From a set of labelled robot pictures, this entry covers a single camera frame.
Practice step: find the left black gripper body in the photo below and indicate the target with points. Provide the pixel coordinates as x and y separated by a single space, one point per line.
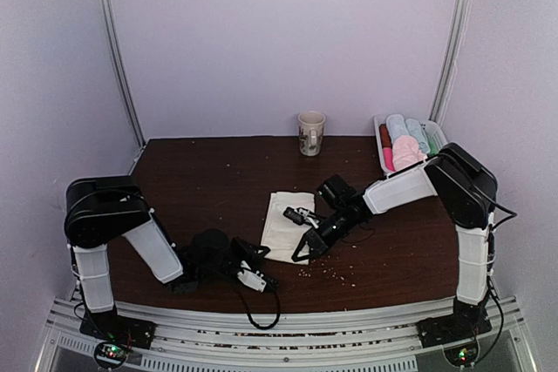
237 245

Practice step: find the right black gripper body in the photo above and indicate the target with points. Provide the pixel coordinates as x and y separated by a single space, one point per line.
330 239

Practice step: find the cream towel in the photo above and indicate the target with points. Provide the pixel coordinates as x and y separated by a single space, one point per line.
280 234

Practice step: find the pink towel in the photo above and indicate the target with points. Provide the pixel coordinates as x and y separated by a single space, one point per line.
388 159
406 152

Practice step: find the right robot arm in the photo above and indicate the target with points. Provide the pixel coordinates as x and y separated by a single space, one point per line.
421 234

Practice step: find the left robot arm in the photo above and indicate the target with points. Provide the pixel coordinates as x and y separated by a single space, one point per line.
99 210

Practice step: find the pink rolled towel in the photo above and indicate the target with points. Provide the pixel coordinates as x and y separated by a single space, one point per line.
388 159

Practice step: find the dark red rolled towel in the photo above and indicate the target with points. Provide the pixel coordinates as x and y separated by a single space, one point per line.
385 137

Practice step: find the floral ceramic mug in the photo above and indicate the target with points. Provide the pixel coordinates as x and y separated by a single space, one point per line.
310 132

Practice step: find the light blue rolled towel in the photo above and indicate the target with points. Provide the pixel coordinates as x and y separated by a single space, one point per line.
396 126

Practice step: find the green rolled towel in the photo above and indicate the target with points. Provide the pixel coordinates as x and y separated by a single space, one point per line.
434 149

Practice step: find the pale blue rolled towel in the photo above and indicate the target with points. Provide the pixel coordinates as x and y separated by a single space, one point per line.
416 131

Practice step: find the white plastic basket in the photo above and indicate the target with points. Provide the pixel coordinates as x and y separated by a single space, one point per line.
431 128

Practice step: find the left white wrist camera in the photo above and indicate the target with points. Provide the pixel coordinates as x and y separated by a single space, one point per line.
256 280

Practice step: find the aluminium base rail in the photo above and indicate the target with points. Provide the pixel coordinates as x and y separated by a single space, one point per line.
378 339

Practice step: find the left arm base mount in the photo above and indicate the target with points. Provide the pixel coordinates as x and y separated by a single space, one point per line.
119 343

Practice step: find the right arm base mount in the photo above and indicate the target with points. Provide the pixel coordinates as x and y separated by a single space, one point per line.
458 336

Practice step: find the right aluminium frame post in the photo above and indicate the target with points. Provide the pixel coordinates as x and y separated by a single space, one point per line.
449 65

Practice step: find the aluminium frame post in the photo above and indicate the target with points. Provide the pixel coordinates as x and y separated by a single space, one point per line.
120 71
449 65

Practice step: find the left aluminium frame post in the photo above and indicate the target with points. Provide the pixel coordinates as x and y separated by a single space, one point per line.
120 71

